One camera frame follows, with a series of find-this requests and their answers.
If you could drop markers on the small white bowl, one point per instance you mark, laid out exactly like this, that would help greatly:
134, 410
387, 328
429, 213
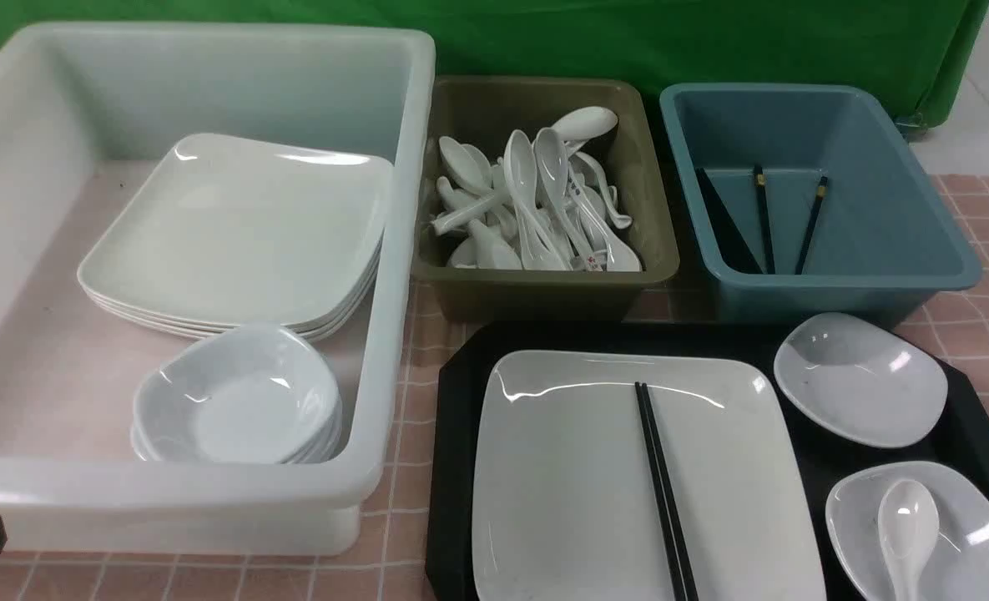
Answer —
861, 382
959, 566

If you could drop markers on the stack of small white bowls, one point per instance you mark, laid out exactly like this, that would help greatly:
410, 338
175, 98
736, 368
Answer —
258, 394

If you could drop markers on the pink checkered tablecloth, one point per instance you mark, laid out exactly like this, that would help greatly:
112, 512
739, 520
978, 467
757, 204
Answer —
387, 562

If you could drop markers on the white ceramic soup spoon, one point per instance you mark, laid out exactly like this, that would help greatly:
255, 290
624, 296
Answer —
908, 533

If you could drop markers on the blue plastic chopstick bin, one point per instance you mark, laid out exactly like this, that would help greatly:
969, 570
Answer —
885, 243

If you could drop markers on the white spoon left pile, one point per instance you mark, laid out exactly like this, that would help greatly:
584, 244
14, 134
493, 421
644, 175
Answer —
466, 165

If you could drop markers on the black chopstick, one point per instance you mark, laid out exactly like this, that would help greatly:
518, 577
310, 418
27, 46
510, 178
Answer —
764, 218
809, 233
687, 571
658, 475

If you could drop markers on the large white square plate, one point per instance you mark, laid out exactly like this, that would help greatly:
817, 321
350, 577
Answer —
563, 505

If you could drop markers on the green backdrop cloth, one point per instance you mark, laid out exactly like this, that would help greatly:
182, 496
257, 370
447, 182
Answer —
911, 55

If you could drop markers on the stack of white square plates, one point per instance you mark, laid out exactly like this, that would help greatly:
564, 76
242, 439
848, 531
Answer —
229, 231

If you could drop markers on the black chopstick in bin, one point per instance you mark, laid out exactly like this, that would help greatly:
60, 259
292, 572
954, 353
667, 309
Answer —
764, 218
809, 233

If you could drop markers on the olive green spoon bin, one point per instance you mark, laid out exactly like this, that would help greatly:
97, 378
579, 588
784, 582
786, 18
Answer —
484, 110

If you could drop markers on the black serving tray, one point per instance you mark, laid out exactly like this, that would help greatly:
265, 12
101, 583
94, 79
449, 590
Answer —
960, 440

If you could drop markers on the large white plastic tub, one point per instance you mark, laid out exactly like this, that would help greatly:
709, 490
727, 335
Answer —
86, 110

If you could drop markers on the white spoon centre pile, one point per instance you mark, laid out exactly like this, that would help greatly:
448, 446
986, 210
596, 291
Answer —
553, 166

